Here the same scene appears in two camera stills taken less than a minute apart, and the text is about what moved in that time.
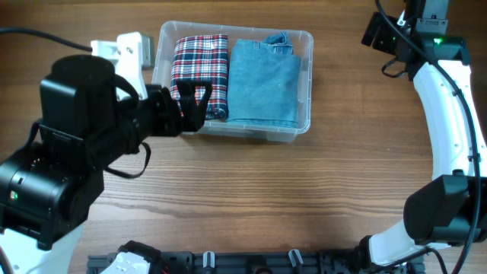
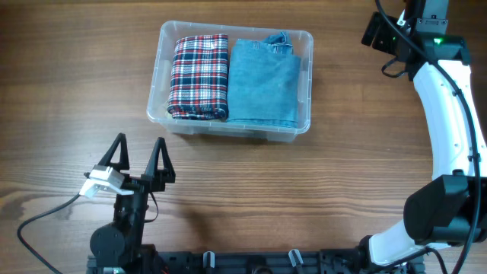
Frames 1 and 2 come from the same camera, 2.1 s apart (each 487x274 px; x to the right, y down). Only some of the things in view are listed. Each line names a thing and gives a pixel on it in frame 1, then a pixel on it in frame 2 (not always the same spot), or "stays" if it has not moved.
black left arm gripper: (192, 114) → (154, 179)
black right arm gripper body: (387, 39) stays
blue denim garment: (263, 81) stays
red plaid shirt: (202, 60) stays
